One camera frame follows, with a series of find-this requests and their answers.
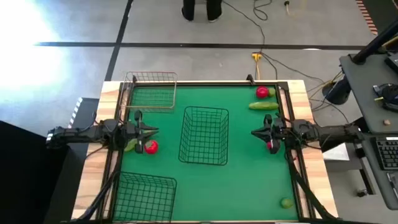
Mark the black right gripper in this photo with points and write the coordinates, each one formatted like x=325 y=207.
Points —
x=277 y=130

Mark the large black box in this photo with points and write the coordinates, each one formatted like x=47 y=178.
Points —
x=28 y=174

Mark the black controller device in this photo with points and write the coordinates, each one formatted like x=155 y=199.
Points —
x=390 y=93

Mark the black desk leg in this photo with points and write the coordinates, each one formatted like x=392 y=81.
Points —
x=367 y=174

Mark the black keyboard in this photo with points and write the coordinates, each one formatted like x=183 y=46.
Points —
x=388 y=154

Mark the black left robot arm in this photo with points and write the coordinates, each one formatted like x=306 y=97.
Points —
x=77 y=133

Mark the grey desk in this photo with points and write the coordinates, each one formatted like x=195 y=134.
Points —
x=377 y=186

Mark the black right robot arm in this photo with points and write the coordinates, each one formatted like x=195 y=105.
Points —
x=335 y=135

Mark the green felt mat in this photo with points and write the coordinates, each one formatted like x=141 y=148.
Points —
x=248 y=174

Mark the black caster wheel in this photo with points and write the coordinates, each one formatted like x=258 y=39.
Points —
x=361 y=193

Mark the black slanted pole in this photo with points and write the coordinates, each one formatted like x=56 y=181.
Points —
x=373 y=45

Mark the green cucumber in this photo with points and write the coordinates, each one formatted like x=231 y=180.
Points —
x=263 y=105
x=130 y=145

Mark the black clamp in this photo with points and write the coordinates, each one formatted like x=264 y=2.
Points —
x=134 y=78
x=250 y=79

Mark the person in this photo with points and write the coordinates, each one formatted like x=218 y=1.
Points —
x=188 y=9

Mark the green lime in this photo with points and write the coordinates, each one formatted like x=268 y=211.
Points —
x=272 y=92
x=286 y=203

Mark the black cabinet with striped edge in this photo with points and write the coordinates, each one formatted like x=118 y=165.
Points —
x=87 y=109

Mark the yellow power connector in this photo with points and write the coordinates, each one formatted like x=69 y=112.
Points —
x=256 y=56

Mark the grey side table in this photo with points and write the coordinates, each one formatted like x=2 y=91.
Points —
x=360 y=93

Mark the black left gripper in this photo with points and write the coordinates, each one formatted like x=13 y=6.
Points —
x=130 y=132

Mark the black floor mat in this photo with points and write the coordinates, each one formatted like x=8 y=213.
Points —
x=385 y=9

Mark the round black stand base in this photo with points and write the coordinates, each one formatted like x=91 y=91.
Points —
x=337 y=91

